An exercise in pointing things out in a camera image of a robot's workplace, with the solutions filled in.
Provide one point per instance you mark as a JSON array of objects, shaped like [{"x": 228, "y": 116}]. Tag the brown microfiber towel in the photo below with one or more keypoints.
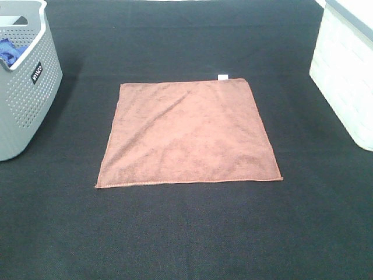
[{"x": 187, "y": 132}]

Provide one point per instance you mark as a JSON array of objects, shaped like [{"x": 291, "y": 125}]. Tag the grey perforated laundry basket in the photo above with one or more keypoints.
[{"x": 29, "y": 86}]

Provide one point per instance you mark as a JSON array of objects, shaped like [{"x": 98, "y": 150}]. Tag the white plastic bin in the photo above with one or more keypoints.
[{"x": 341, "y": 65}]

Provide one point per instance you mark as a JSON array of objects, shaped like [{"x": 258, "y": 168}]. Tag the blue cloth in basket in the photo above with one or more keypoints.
[{"x": 9, "y": 53}]

